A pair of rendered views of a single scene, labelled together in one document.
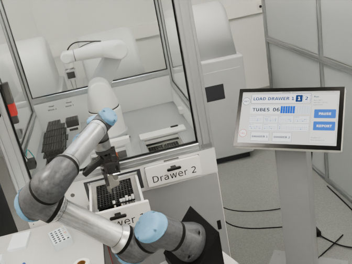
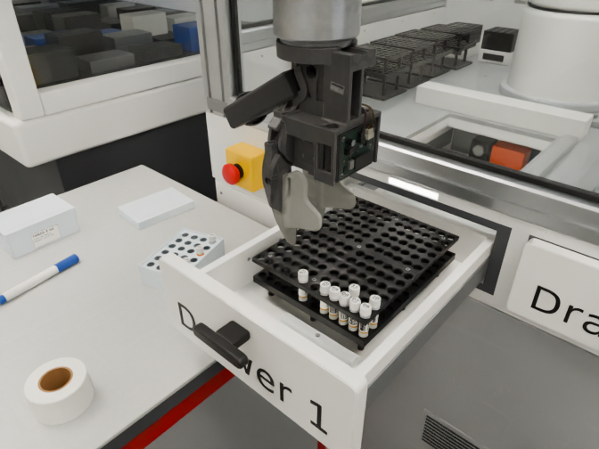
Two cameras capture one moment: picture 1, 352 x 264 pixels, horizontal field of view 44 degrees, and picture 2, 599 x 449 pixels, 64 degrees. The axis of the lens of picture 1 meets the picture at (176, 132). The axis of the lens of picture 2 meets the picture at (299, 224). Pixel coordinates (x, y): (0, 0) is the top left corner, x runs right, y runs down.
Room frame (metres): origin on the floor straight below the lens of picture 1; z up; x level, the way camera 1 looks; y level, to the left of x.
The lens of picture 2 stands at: (1.48, 0.01, 1.26)
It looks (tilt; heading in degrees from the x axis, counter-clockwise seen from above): 32 degrees down; 49
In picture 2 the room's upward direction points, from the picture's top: straight up
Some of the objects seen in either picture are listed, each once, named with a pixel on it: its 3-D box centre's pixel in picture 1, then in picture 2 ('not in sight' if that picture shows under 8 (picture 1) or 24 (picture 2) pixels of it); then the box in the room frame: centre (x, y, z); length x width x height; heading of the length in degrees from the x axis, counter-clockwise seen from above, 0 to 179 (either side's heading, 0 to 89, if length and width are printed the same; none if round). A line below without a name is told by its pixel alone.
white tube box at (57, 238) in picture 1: (60, 238); (184, 260); (1.77, 0.63, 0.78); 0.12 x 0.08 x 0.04; 25
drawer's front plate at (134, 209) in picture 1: (119, 218); (250, 346); (1.69, 0.32, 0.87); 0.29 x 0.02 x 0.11; 97
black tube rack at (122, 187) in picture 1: (116, 198); (357, 265); (1.89, 0.35, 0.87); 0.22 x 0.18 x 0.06; 7
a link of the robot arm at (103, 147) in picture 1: (101, 144); (319, 13); (1.79, 0.33, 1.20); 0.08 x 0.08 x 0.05
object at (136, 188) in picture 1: (116, 197); (361, 265); (1.89, 0.35, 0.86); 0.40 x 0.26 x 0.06; 7
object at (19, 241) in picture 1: (19, 241); (156, 207); (1.82, 0.84, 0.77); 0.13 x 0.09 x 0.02; 3
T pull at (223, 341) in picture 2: (118, 215); (228, 338); (1.66, 0.32, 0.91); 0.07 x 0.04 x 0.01; 97
